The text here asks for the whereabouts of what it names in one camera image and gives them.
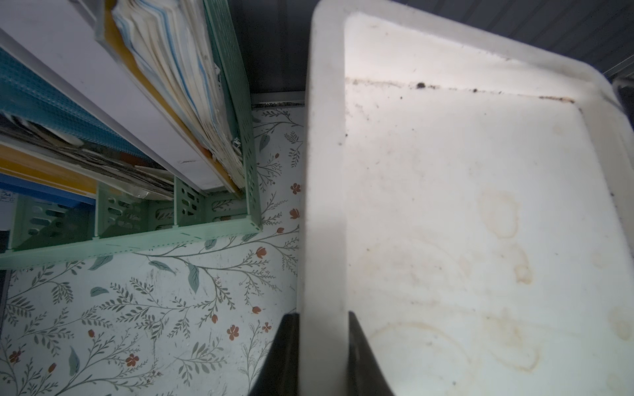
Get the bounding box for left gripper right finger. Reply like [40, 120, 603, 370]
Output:
[347, 311, 394, 396]

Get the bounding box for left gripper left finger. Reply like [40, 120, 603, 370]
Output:
[249, 313, 300, 396]

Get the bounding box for white plastic drawer unit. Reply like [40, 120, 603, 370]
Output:
[297, 1, 633, 395]

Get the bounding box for green plastic file organizer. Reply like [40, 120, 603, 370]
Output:
[1, 1, 262, 270]

